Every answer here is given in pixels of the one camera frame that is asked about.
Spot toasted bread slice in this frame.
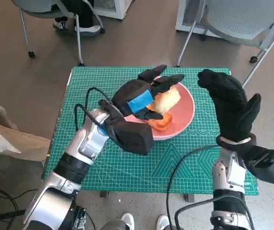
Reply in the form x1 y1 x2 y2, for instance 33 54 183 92
148 106 173 132

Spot pink bowl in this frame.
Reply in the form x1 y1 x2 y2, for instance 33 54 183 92
124 76 195 141

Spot white shoe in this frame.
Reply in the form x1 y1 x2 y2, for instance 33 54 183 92
120 212 135 230
156 215 171 230

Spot person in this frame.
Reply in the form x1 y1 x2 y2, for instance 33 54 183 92
52 0 103 36
0 95 51 162

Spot white cabinet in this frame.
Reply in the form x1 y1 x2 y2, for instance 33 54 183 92
176 0 221 38
92 0 129 20

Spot black device box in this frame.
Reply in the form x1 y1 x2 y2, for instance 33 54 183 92
71 205 89 230

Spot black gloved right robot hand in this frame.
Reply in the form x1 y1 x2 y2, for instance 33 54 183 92
197 69 262 144

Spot black left robot hand, blue tape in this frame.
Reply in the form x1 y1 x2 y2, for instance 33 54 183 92
112 64 185 120

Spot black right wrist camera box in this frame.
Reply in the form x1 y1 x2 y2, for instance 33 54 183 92
242 145 274 184

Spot round bread bun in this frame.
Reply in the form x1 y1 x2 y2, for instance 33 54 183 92
151 85 181 115

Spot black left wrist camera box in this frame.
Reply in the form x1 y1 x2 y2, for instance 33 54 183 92
108 118 155 156

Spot green cutting mat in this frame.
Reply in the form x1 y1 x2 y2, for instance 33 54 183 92
42 66 260 196

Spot black stand leg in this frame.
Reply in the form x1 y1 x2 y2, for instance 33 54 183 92
0 209 26 224

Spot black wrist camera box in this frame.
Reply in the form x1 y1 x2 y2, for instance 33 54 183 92
242 145 274 184
108 118 155 156

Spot black floor cable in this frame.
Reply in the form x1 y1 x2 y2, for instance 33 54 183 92
0 188 39 216

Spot grey chair with metal legs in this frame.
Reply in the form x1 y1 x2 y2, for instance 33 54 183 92
12 0 106 67
176 0 274 88

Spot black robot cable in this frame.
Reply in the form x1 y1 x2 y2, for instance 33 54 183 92
166 145 221 230
174 194 256 230
74 87 113 131

